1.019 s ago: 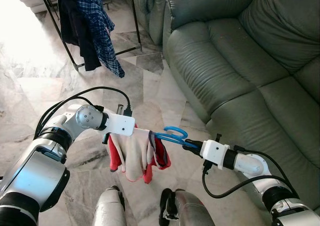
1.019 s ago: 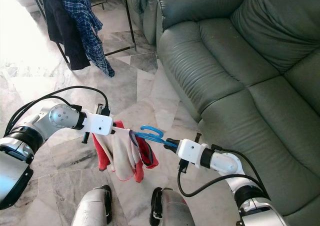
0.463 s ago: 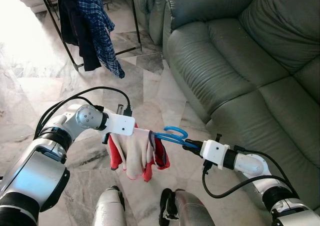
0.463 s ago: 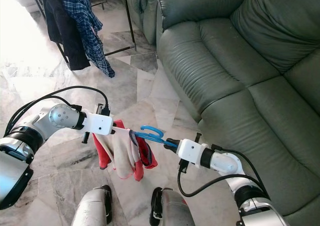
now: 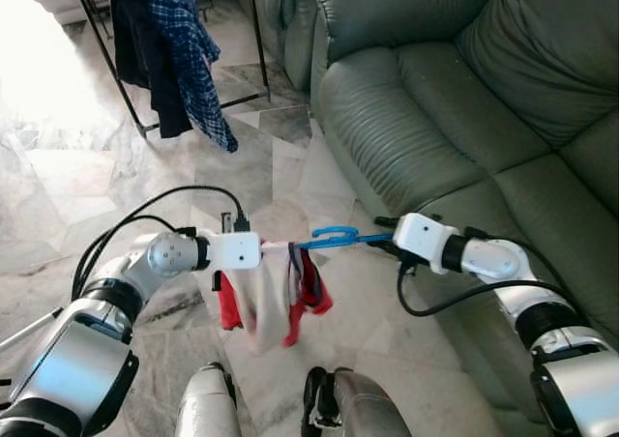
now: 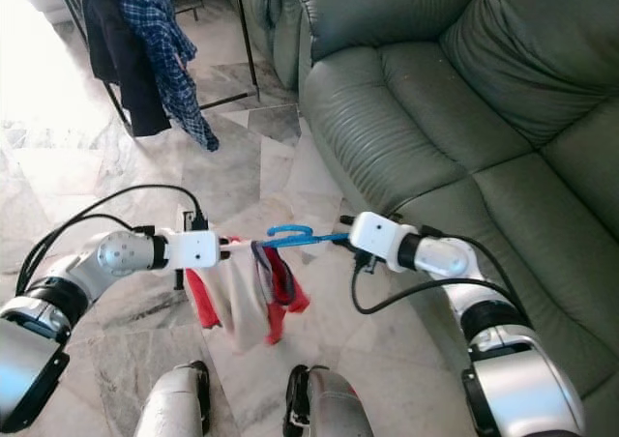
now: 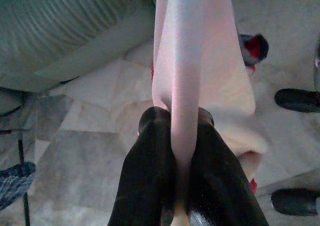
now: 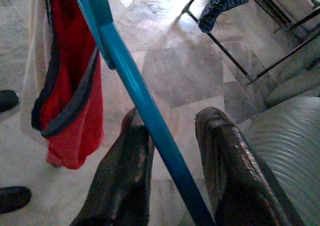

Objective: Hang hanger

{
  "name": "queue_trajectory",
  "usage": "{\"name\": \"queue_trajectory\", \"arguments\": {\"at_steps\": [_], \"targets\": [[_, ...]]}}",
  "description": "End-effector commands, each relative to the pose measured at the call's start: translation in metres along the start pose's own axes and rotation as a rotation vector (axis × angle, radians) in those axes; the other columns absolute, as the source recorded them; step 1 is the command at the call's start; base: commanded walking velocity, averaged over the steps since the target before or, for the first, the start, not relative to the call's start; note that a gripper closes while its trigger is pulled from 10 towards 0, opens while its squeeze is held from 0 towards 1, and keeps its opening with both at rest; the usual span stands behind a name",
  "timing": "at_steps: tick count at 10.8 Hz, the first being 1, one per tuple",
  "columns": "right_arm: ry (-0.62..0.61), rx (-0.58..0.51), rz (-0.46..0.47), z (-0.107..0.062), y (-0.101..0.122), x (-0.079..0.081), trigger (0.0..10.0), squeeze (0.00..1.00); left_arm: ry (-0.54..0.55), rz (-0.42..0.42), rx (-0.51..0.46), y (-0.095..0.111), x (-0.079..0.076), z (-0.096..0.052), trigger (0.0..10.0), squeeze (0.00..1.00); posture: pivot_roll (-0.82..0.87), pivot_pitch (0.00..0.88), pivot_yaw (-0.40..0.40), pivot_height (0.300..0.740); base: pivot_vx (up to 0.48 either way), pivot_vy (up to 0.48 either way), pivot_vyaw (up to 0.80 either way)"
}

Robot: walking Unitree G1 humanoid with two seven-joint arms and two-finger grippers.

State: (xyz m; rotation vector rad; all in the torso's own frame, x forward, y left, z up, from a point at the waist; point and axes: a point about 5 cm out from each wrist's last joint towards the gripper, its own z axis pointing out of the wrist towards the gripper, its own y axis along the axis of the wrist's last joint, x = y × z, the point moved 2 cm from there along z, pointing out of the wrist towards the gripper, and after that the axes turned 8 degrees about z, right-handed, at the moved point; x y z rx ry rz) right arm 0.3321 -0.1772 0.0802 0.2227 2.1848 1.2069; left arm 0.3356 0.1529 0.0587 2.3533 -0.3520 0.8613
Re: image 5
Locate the blue plastic hanger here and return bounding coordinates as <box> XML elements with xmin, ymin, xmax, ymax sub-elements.
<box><xmin>295</xmin><ymin>224</ymin><xmax>396</xmax><ymax>252</ymax></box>

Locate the robot left leg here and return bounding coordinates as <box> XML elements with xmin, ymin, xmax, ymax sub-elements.
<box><xmin>174</xmin><ymin>362</ymin><xmax>241</xmax><ymax>437</ymax></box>

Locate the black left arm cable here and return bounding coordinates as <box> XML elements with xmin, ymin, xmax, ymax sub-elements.
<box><xmin>71</xmin><ymin>185</ymin><xmax>251</xmax><ymax>303</ymax></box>

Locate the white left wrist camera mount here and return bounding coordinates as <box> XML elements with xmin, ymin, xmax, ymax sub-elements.
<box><xmin>206</xmin><ymin>231</ymin><xmax>263</xmax><ymax>272</ymax></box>

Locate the black drying rack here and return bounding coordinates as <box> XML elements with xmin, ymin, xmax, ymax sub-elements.
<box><xmin>66</xmin><ymin>0</ymin><xmax>274</xmax><ymax>138</ymax></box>

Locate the black hanging garment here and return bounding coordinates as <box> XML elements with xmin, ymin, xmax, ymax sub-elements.
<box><xmin>109</xmin><ymin>0</ymin><xmax>194</xmax><ymax>140</ymax></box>

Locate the robot leg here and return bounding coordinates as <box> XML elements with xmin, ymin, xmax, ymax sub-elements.
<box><xmin>174</xmin><ymin>362</ymin><xmax>241</xmax><ymax>437</ymax></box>
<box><xmin>301</xmin><ymin>365</ymin><xmax>412</xmax><ymax>437</ymax></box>

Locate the green leather sofa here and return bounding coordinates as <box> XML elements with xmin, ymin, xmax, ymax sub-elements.
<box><xmin>224</xmin><ymin>0</ymin><xmax>619</xmax><ymax>428</ymax></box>

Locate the white metal tube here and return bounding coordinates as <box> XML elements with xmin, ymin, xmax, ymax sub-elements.
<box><xmin>0</xmin><ymin>307</ymin><xmax>64</xmax><ymax>353</ymax></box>

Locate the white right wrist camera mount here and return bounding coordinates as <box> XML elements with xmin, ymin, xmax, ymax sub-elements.
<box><xmin>392</xmin><ymin>212</ymin><xmax>452</xmax><ymax>265</ymax></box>

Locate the red garment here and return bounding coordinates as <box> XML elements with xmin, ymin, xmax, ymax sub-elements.
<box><xmin>215</xmin><ymin>240</ymin><xmax>335</xmax><ymax>356</ymax></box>

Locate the blue plaid shirt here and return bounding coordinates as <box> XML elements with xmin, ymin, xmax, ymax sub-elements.
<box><xmin>148</xmin><ymin>0</ymin><xmax>240</xmax><ymax>155</ymax></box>

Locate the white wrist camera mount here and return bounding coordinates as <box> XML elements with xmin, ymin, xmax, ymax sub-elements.
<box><xmin>392</xmin><ymin>212</ymin><xmax>452</xmax><ymax>265</ymax></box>
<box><xmin>206</xmin><ymin>231</ymin><xmax>263</xmax><ymax>272</ymax></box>

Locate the robot right leg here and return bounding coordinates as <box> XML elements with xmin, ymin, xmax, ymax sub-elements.
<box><xmin>301</xmin><ymin>365</ymin><xmax>412</xmax><ymax>437</ymax></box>

